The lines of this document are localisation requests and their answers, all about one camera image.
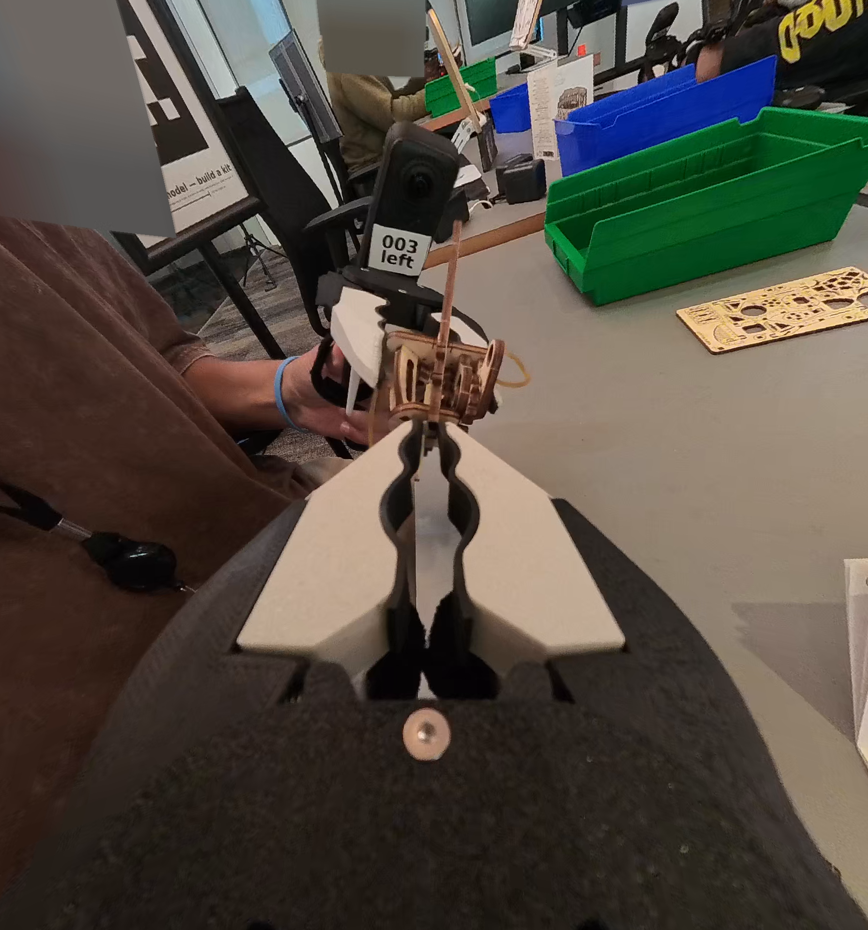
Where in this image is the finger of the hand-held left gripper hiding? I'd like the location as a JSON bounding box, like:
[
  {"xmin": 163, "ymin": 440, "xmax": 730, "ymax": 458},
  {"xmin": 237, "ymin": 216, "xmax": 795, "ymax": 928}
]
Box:
[
  {"xmin": 434, "ymin": 309, "xmax": 506, "ymax": 411},
  {"xmin": 330, "ymin": 289, "xmax": 391, "ymax": 419}
]

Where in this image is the black poster easel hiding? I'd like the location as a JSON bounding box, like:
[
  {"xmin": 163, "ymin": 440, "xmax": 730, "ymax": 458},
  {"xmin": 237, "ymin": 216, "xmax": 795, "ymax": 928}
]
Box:
[{"xmin": 110, "ymin": 196, "xmax": 290, "ymax": 364}]

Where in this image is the blue wristband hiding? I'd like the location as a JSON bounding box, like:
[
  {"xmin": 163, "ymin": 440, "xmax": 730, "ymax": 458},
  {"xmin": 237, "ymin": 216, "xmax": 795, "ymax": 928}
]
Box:
[{"xmin": 274, "ymin": 356, "xmax": 300, "ymax": 431}]

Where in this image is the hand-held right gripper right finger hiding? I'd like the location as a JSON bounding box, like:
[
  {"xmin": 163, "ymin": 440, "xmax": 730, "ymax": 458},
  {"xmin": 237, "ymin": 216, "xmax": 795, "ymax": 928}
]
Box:
[{"xmin": 430, "ymin": 421, "xmax": 626, "ymax": 684}]

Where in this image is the wooden model assembly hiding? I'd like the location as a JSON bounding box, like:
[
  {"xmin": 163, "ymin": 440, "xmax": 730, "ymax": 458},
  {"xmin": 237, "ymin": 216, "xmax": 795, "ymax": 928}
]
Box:
[{"xmin": 383, "ymin": 330, "xmax": 508, "ymax": 426}]

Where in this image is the computer monitor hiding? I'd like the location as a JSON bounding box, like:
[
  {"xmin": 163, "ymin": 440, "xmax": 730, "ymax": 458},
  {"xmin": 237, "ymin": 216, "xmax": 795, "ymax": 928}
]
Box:
[{"xmin": 454, "ymin": 0, "xmax": 544, "ymax": 53}]

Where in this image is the black box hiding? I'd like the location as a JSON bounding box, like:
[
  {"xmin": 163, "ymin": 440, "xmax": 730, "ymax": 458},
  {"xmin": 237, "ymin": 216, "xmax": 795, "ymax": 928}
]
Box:
[
  {"xmin": 445, "ymin": 170, "xmax": 495, "ymax": 219},
  {"xmin": 496, "ymin": 158, "xmax": 547, "ymax": 204}
]

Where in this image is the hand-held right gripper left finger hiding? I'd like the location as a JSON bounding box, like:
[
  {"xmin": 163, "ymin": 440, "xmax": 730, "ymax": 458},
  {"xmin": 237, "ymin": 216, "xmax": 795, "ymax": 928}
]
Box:
[{"xmin": 236, "ymin": 420, "xmax": 429, "ymax": 684}]

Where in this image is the small blue plastic bin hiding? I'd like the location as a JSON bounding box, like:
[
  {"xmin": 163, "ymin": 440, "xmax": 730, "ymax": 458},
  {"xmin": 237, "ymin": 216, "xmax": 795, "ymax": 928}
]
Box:
[{"xmin": 489, "ymin": 81, "xmax": 533, "ymax": 135}]

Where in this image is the large blue plastic bin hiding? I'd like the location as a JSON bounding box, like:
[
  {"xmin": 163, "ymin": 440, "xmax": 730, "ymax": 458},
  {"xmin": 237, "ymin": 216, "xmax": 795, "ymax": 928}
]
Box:
[{"xmin": 554, "ymin": 54, "xmax": 778, "ymax": 179}]

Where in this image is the large green plastic bin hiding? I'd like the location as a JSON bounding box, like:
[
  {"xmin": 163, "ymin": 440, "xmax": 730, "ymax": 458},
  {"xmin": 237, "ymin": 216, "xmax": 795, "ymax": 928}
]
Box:
[{"xmin": 544, "ymin": 108, "xmax": 868, "ymax": 306}]

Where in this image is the black office chair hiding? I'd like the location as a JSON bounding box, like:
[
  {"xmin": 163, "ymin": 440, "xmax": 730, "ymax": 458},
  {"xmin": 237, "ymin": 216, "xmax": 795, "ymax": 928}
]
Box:
[{"xmin": 212, "ymin": 86, "xmax": 377, "ymax": 357}]

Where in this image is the black lanyard with badge reel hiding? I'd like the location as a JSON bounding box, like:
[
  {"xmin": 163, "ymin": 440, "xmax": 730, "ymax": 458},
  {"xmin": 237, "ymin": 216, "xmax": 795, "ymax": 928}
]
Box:
[{"xmin": 0, "ymin": 447, "xmax": 195, "ymax": 593}]

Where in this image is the standing printed leaflet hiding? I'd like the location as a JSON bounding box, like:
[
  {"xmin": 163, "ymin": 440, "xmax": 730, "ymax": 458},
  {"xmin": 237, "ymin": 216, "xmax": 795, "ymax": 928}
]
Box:
[{"xmin": 527, "ymin": 57, "xmax": 595, "ymax": 161}]

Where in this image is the small green plastic bin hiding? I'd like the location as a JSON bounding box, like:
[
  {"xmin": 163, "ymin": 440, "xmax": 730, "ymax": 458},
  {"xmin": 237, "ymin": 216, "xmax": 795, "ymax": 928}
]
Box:
[{"xmin": 425, "ymin": 58, "xmax": 497, "ymax": 116}]

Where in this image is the laser-cut wooden parts sheet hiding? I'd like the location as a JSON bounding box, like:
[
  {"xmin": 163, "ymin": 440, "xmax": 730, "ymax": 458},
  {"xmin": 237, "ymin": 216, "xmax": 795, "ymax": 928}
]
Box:
[{"xmin": 676, "ymin": 266, "xmax": 868, "ymax": 355}]

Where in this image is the person's left hand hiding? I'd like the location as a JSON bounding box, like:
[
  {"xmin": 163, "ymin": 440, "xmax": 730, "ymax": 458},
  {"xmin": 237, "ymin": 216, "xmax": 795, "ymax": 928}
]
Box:
[{"xmin": 289, "ymin": 345, "xmax": 391, "ymax": 446}]

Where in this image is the black and white marker poster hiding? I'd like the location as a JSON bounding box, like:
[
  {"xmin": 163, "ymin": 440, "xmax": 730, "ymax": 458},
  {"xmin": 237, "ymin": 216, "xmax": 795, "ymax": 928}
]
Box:
[{"xmin": 118, "ymin": 0, "xmax": 264, "ymax": 237}]

